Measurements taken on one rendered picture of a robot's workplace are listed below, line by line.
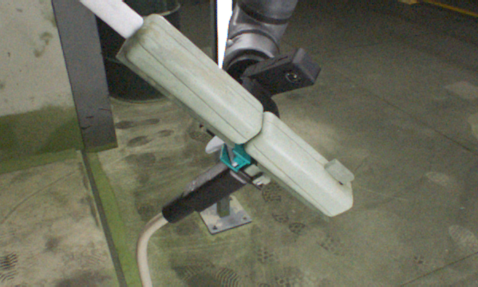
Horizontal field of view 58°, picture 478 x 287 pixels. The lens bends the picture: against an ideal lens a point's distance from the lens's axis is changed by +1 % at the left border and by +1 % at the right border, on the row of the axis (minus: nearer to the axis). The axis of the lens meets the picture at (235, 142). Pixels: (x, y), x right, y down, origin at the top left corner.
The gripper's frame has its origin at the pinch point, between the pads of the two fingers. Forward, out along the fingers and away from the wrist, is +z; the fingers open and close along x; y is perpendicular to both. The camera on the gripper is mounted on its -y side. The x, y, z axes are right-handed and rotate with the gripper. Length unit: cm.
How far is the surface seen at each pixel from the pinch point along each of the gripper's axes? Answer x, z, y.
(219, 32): -16, -100, 37
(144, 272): -6.1, 0.8, 27.9
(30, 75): 20, -134, 138
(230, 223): -80, -83, 94
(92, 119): -18, -140, 145
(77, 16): 20, -151, 106
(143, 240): -1.8, -0.4, 23.0
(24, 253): -19, -57, 148
